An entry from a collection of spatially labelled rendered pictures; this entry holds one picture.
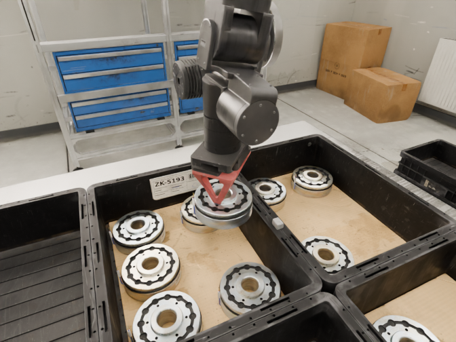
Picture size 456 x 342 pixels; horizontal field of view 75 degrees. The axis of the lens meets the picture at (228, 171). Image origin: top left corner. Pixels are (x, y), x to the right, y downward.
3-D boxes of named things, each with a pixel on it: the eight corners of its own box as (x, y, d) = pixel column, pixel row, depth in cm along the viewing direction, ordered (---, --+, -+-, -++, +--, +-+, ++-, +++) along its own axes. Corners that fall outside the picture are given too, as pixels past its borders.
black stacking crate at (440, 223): (220, 194, 79) (219, 157, 73) (311, 169, 89) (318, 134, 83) (315, 331, 49) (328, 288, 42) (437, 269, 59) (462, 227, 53)
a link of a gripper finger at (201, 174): (245, 191, 53) (248, 144, 48) (231, 217, 47) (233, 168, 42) (210, 182, 55) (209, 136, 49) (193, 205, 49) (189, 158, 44)
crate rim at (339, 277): (218, 163, 74) (218, 155, 72) (317, 140, 84) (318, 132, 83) (325, 297, 43) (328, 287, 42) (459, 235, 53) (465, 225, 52)
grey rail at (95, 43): (36, 50, 191) (33, 42, 188) (262, 31, 253) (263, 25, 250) (35, 53, 184) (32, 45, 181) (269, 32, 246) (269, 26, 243)
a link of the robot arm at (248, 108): (260, 26, 40) (201, 15, 36) (315, 44, 32) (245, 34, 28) (241, 109, 46) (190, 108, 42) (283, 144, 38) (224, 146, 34)
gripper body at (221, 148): (252, 144, 50) (254, 102, 46) (230, 177, 43) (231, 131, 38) (216, 136, 52) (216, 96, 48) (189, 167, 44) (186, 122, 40)
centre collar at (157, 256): (134, 259, 55) (134, 257, 54) (161, 251, 56) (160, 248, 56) (139, 280, 51) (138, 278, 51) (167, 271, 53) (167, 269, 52)
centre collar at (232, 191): (205, 191, 53) (205, 188, 53) (230, 184, 55) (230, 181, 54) (215, 207, 49) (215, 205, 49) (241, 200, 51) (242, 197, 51)
